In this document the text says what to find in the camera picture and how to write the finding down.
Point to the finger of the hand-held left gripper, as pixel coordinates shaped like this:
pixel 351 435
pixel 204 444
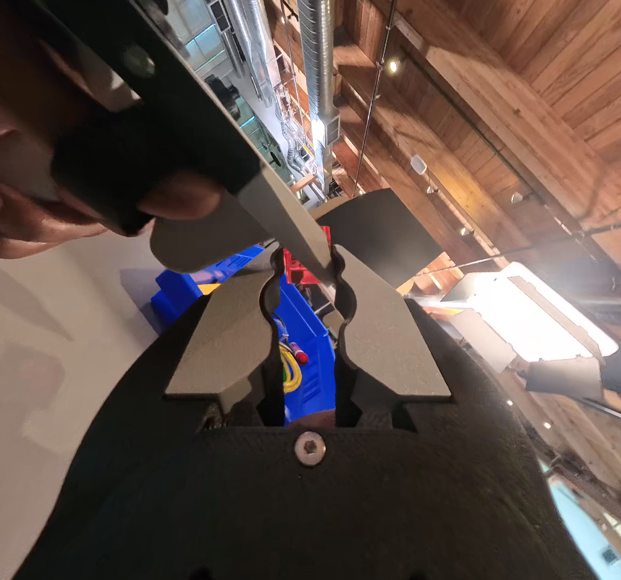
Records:
pixel 209 240

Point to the white ceiling sensor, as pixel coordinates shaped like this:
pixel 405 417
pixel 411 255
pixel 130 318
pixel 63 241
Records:
pixel 418 165

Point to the red transparent cube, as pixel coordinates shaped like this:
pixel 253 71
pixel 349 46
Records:
pixel 299 268

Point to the studio light panel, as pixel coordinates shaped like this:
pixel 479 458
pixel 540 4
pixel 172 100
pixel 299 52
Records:
pixel 529 318

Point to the silver ceiling duct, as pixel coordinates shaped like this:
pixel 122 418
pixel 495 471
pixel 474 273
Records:
pixel 315 37
pixel 238 17

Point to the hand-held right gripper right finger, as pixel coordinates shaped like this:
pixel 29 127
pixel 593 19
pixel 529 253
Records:
pixel 398 347

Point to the blue plastic bin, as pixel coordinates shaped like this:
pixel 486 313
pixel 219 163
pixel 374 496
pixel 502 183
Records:
pixel 184 289

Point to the ceiling spot light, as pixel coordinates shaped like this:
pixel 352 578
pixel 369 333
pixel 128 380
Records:
pixel 393 66

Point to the person's left hand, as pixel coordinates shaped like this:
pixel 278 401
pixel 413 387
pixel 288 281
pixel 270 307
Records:
pixel 39 211

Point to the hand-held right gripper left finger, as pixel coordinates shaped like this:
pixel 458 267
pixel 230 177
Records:
pixel 218 347

